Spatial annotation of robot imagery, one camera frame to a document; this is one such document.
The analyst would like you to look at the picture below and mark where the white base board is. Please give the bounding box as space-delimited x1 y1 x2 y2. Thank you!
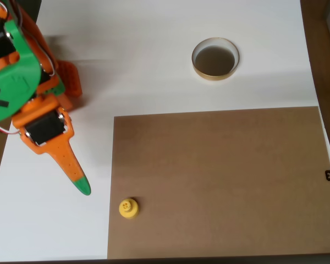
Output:
0 0 330 261

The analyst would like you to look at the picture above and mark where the white and red servo cable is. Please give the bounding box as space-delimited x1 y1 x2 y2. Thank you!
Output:
0 120 21 136

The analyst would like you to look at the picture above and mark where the small yellow plastic piece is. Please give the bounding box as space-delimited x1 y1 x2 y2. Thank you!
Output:
118 197 140 220

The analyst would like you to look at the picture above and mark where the round gold-rimmed bowl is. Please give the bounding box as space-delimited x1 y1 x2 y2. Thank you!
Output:
191 37 240 82

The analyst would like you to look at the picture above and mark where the brown fibreboard panel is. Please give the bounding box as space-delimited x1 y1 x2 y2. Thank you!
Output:
107 106 330 260

